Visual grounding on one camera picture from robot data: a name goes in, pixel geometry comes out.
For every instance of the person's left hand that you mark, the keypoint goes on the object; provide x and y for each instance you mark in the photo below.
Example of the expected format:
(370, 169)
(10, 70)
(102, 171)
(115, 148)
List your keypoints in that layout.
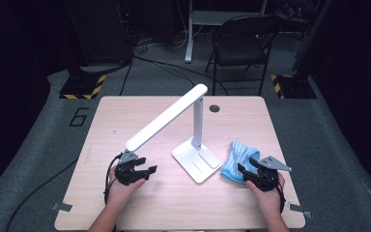
(119, 193)

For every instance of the white desk lamp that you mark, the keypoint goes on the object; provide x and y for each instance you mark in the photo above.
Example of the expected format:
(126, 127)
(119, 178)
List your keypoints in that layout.
(167, 117)

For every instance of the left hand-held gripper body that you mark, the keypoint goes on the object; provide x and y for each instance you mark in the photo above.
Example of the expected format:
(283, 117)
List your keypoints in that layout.
(127, 172)

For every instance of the black equipment cabinet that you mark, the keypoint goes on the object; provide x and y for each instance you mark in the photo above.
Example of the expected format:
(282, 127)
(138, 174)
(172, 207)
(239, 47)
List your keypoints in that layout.
(99, 32)

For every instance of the person's right hand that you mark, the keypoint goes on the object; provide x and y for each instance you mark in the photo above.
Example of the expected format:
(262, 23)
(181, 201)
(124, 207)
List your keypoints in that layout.
(270, 199)

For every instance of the black stand with striped base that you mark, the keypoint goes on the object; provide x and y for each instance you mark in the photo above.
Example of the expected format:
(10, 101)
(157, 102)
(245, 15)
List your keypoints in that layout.
(298, 87)
(80, 87)

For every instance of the black round table grommet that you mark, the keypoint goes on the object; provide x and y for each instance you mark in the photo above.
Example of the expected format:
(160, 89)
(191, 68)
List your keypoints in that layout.
(214, 108)

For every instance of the black folding chair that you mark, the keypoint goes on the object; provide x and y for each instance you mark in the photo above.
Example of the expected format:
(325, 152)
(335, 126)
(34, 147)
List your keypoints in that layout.
(238, 48)

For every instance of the blue striped cloth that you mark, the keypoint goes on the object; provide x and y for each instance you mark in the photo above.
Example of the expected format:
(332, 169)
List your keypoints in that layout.
(238, 154)

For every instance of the white standing desk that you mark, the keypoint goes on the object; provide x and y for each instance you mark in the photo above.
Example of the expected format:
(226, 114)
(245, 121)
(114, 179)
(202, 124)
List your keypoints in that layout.
(189, 38)

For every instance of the grey tape strip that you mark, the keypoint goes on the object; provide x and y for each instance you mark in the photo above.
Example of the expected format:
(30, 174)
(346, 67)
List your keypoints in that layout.
(299, 209)
(62, 207)

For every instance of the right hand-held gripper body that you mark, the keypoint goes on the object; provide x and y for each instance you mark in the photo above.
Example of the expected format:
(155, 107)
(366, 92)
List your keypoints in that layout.
(265, 179)

